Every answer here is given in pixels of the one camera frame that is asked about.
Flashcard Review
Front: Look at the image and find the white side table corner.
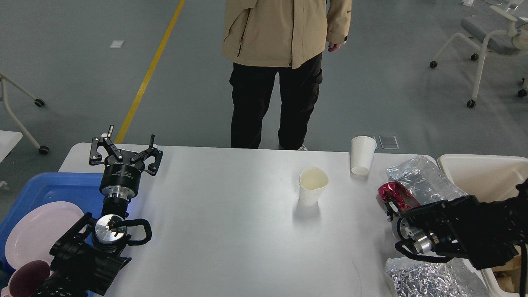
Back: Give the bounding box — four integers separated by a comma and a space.
0, 130, 23, 162

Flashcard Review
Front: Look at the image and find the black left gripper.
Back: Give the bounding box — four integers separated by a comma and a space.
89, 125, 164, 198

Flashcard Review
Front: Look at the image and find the white paper cup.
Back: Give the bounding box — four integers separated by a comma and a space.
299, 167, 329, 205
351, 136, 375, 176

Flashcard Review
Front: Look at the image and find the pink plate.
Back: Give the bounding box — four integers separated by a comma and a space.
5, 201, 84, 269

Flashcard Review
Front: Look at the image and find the crumpled brown paper in bin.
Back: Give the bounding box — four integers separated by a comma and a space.
493, 269, 521, 293

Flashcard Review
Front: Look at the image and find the bystander hand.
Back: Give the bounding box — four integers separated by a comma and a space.
328, 42, 342, 53

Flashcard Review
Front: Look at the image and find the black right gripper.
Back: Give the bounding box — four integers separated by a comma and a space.
384, 200, 429, 254

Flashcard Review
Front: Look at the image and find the crushed red soda can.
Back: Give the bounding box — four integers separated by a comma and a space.
377, 181, 421, 211

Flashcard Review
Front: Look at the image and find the aluminium foil piece lower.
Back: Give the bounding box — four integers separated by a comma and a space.
384, 257, 490, 297

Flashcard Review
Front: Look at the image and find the brown paper bag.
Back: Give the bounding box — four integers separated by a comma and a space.
491, 245, 522, 273

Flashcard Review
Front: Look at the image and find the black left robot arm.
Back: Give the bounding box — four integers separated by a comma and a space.
33, 125, 163, 297

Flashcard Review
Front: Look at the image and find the white floor socket plate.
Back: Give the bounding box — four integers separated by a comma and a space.
379, 135, 399, 150

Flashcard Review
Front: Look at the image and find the blue plastic tray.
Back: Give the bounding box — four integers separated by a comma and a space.
1, 172, 103, 286

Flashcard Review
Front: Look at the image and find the white chair left edge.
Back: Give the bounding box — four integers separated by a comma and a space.
0, 72, 50, 156

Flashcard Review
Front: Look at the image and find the pink mug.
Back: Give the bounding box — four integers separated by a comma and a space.
1, 260, 51, 297

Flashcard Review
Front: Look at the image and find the crumpled aluminium foil sheet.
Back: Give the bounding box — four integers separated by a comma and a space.
386, 156, 467, 205

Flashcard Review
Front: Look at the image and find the beige plastic bin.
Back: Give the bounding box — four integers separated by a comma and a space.
438, 154, 528, 297

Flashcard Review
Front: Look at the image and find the person in black trousers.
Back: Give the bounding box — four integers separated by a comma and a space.
222, 0, 353, 150

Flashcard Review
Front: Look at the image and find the white grey office chair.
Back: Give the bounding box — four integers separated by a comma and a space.
429, 5, 528, 108

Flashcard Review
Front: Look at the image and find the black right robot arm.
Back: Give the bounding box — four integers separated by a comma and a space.
378, 181, 528, 297

